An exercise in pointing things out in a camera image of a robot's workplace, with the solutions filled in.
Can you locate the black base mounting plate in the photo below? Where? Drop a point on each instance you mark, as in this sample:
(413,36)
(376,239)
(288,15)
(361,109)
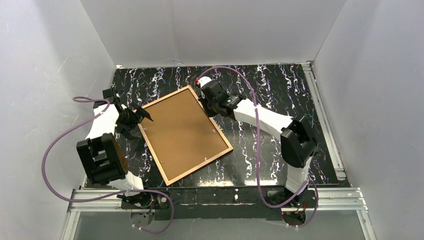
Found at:
(216,203)

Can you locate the black picture frame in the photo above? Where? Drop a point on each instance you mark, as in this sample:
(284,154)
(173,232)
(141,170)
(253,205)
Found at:
(180,136)

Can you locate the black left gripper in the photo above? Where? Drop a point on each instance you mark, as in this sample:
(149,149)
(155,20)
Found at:
(131,118)

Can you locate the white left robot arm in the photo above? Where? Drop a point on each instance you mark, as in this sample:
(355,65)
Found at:
(102,157)

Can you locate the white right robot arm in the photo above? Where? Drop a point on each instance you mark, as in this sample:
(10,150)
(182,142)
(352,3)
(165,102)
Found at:
(297,138)

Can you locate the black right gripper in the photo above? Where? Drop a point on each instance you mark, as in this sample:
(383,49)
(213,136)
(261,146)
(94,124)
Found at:
(205,98)

